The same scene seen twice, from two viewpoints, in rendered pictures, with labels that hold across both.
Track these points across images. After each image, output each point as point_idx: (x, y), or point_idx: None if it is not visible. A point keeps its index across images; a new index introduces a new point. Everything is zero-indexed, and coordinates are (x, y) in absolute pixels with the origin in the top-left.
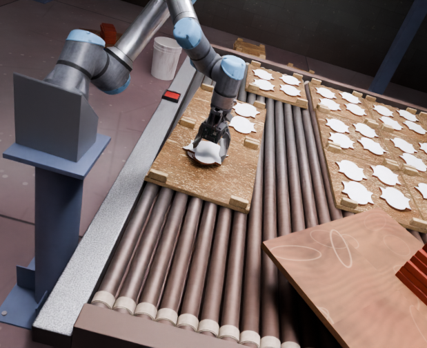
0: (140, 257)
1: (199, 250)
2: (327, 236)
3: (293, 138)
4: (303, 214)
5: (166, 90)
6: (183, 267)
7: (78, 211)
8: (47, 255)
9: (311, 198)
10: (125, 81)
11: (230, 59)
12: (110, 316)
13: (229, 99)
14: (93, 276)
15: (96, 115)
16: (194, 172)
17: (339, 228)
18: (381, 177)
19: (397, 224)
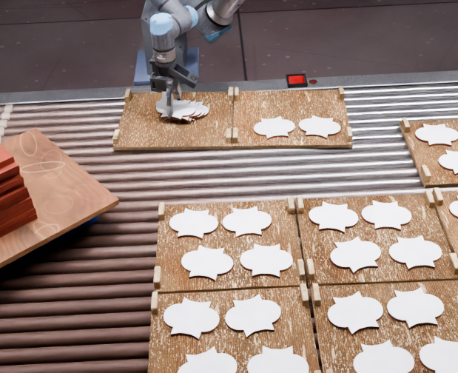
0: (44, 111)
1: (58, 132)
2: (54, 159)
3: (300, 175)
4: (135, 186)
5: (302, 74)
6: (40, 129)
7: None
8: None
9: (166, 191)
10: (212, 32)
11: (157, 15)
12: None
13: (153, 50)
14: (24, 101)
15: (176, 48)
16: (151, 112)
17: (68, 167)
18: (254, 253)
19: (92, 210)
